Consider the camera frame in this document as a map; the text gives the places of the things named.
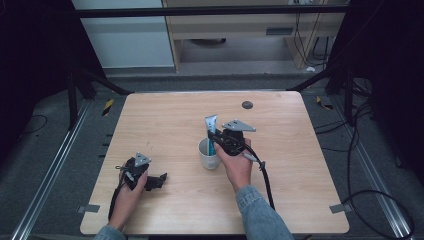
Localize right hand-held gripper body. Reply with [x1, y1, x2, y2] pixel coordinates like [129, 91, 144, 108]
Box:
[218, 118, 257, 157]

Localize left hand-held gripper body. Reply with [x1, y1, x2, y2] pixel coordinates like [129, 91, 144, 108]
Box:
[115, 151, 153, 192]

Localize white toothpaste tube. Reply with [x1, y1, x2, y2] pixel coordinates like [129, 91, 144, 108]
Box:
[204, 114, 219, 157]

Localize white cup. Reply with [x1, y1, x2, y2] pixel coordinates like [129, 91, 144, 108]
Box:
[197, 137, 223, 171]

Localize person's right hand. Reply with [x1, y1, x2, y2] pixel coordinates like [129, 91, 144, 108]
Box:
[214, 137, 255, 193]

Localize person's left hand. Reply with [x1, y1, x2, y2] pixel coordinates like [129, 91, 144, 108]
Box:
[107, 162, 149, 232]

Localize yellow black striped tape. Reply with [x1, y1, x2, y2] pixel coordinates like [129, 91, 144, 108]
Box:
[315, 95, 334, 111]
[101, 98, 115, 117]

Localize black metal stand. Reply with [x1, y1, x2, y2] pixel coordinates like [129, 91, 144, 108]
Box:
[65, 63, 134, 132]
[287, 63, 359, 127]

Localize light wooden desk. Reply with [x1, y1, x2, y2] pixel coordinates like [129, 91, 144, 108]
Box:
[162, 0, 348, 73]

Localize white cabinet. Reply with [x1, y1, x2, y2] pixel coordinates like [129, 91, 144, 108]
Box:
[71, 0, 176, 70]

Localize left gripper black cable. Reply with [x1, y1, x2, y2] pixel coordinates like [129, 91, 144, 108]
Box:
[107, 181, 125, 222]

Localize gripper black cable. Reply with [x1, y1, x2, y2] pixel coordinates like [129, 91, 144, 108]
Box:
[107, 181, 125, 222]
[242, 143, 277, 211]

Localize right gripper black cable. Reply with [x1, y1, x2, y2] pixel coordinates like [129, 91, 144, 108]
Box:
[242, 143, 277, 211]

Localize grey table bracket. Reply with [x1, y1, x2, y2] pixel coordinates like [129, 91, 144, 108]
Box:
[76, 203, 101, 215]
[328, 203, 354, 215]

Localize aluminium floor rail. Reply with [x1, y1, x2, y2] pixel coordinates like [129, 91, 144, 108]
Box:
[328, 94, 414, 239]
[9, 99, 93, 240]

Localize thin black floor cable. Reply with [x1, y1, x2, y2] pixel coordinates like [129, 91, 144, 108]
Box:
[20, 114, 49, 137]

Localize black horizontal frame bar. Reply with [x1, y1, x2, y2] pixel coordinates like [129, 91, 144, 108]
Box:
[71, 5, 350, 19]

